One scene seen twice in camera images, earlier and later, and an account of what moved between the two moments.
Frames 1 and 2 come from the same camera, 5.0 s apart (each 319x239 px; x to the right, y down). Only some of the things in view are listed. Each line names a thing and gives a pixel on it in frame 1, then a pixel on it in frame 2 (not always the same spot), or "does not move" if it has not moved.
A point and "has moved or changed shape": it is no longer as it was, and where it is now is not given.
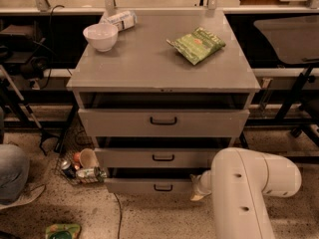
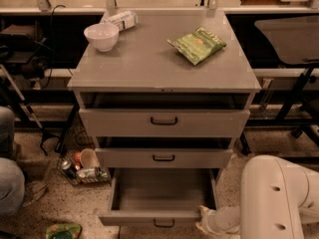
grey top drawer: (161, 122) does not move
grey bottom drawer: (149, 185) has moved or changed shape
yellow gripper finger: (195, 197) → (199, 226)
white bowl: (102, 36) does not move
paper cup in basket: (88, 158) does not move
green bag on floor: (63, 231) does not move
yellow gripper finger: (193, 179) → (203, 208)
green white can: (94, 172) does not move
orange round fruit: (77, 156) does not move
